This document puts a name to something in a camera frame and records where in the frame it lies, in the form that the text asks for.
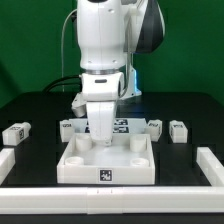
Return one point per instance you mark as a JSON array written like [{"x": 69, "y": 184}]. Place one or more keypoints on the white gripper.
[{"x": 101, "y": 93}]

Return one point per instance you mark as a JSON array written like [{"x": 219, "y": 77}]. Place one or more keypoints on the white square tabletop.
[{"x": 128, "y": 160}]

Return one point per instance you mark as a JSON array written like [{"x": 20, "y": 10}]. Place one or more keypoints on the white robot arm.
[{"x": 109, "y": 32}]

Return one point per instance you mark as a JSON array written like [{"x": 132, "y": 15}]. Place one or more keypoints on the marker tag sheet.
[{"x": 121, "y": 125}]

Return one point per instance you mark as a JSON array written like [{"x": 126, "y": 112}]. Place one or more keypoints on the white U-shaped obstacle fence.
[{"x": 121, "y": 200}]

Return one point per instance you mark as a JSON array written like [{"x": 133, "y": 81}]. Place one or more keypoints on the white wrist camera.
[{"x": 79, "y": 105}]

